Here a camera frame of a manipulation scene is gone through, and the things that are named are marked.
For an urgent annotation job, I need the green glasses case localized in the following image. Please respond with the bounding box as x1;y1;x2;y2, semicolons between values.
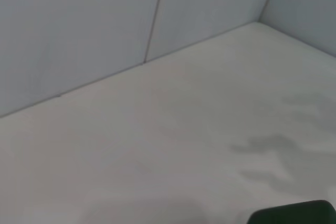
247;199;336;224

